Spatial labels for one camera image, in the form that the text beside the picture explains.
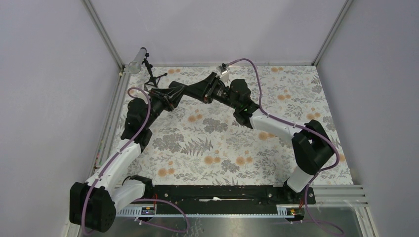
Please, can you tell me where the grey cylinder tube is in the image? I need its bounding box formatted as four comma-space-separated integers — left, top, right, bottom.
128, 47, 147, 75

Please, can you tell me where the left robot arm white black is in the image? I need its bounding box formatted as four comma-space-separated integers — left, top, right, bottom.
69, 86, 184, 235

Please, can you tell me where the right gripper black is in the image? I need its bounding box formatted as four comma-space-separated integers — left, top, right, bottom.
185, 72, 239, 110

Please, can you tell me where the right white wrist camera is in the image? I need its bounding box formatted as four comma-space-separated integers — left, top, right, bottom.
217, 63, 230, 82

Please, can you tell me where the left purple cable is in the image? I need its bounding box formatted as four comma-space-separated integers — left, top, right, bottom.
81, 87, 152, 236

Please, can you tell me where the small black tripod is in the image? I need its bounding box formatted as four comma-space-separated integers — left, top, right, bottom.
142, 53, 168, 88

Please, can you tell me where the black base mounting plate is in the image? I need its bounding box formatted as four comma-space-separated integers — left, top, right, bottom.
143, 185, 316, 212

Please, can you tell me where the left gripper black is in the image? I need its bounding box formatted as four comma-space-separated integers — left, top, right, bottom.
143, 86, 186, 128

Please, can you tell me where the floral patterned table mat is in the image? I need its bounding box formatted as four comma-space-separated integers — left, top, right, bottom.
121, 64, 342, 185

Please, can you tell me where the slotted aluminium cable rail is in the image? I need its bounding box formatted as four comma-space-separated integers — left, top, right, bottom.
116, 204, 305, 219

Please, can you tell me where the black remote control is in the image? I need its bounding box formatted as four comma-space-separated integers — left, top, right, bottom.
168, 81, 199, 99

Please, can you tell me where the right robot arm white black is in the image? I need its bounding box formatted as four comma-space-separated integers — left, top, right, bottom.
183, 73, 335, 203

